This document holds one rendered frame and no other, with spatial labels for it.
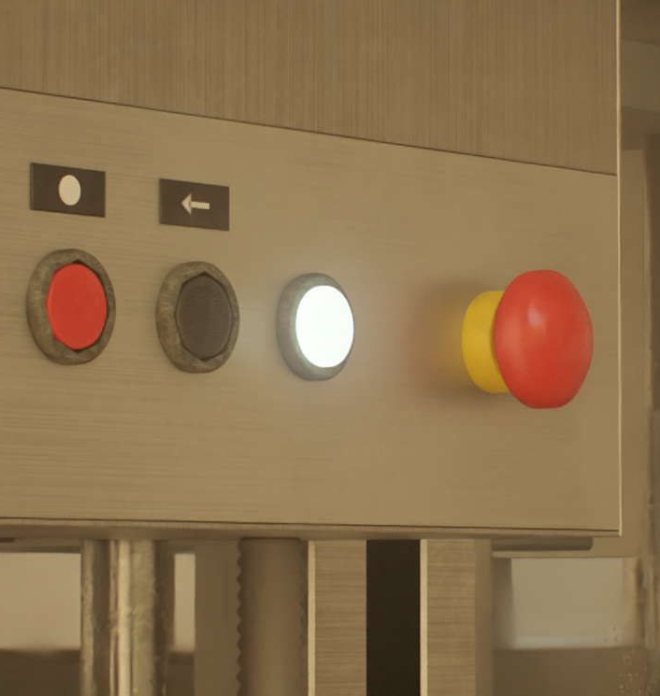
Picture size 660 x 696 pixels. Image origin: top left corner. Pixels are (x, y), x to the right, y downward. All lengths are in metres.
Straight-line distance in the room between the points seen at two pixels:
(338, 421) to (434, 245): 0.07
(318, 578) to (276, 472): 0.25
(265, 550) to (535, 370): 0.12
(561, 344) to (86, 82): 0.18
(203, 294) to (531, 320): 0.12
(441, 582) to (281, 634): 0.18
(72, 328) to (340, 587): 0.33
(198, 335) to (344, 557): 0.29
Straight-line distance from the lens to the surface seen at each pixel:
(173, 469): 0.99
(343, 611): 1.28
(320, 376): 1.03
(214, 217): 1.01
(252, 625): 1.15
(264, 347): 1.02
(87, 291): 0.96
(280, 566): 1.15
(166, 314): 0.98
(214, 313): 1.00
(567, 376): 1.08
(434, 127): 1.08
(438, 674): 1.32
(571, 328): 1.08
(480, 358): 1.08
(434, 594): 1.31
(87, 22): 0.98
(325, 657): 1.27
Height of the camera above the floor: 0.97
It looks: 4 degrees up
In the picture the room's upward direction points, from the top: straight up
